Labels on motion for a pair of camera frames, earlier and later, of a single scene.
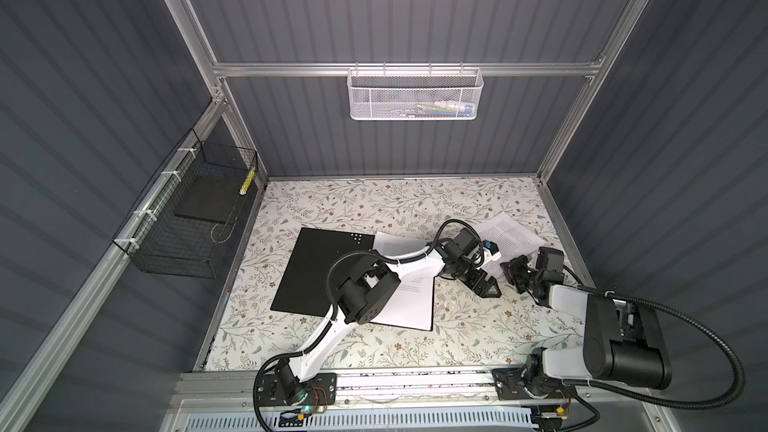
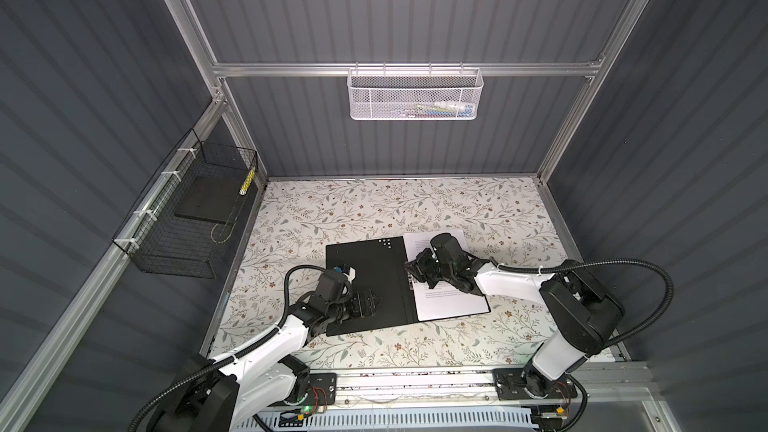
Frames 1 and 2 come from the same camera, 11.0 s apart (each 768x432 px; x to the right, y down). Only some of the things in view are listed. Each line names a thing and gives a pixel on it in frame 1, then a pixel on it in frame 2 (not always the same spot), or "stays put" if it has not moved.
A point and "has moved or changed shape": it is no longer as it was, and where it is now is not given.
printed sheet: (512, 238) to (446, 299)
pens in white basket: (440, 108) stays put
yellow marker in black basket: (248, 181) stays put
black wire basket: (185, 219) stays put
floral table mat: (471, 330) stays put
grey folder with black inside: (302, 287) has moved or changed shape
